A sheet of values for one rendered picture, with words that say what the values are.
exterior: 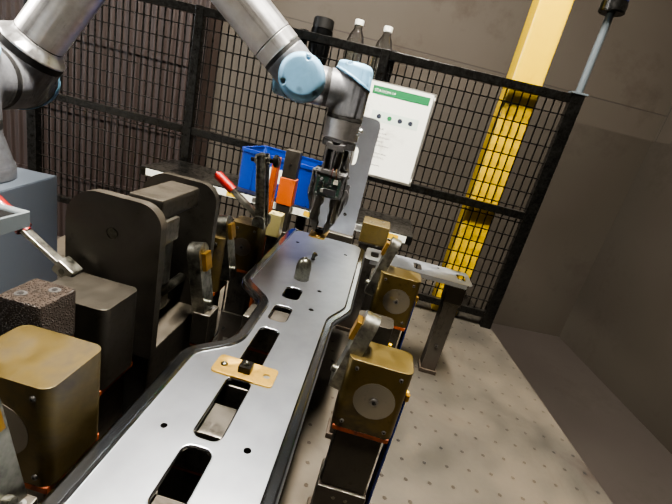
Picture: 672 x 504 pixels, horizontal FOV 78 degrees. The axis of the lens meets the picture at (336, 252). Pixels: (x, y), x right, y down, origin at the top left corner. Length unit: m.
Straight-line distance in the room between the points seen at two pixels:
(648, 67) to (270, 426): 3.39
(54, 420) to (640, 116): 3.55
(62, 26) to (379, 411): 0.85
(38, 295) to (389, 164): 1.16
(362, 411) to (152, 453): 0.28
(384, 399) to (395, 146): 1.02
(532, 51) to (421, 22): 1.55
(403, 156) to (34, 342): 1.21
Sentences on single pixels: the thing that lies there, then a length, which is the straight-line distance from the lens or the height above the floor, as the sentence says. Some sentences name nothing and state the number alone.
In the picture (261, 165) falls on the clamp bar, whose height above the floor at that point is 1.19.
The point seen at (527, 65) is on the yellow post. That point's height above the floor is 1.60.
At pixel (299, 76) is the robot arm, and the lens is 0.71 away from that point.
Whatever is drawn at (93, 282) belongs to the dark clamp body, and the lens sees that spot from 0.61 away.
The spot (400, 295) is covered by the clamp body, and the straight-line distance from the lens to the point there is 0.91.
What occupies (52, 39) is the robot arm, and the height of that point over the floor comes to 1.35.
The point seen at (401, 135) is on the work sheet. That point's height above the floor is 1.30.
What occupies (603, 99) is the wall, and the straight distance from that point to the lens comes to 3.46.
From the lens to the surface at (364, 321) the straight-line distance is 0.56.
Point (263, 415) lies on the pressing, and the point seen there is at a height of 1.00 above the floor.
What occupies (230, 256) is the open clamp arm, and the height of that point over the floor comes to 1.03.
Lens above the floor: 1.36
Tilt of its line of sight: 20 degrees down
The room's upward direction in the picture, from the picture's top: 14 degrees clockwise
